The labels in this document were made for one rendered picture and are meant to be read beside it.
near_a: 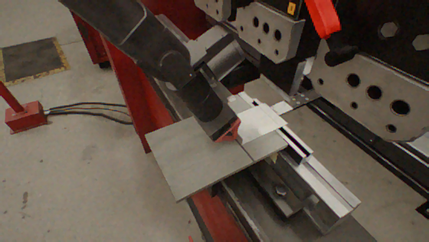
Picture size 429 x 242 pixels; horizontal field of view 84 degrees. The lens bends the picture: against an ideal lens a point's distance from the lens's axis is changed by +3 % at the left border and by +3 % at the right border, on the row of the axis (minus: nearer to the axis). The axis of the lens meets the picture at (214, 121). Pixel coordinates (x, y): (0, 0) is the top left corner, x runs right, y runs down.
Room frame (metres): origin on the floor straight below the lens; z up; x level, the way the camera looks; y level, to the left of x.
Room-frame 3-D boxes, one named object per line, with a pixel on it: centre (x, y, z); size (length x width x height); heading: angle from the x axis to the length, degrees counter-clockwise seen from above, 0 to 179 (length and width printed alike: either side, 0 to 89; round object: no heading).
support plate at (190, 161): (0.33, 0.00, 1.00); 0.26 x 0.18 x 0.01; 120
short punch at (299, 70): (0.40, -0.13, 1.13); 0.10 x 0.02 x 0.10; 30
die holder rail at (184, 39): (0.88, 0.14, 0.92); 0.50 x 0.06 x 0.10; 30
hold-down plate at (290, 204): (0.34, -0.10, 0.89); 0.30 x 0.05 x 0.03; 30
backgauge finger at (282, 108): (0.48, -0.26, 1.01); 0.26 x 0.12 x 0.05; 120
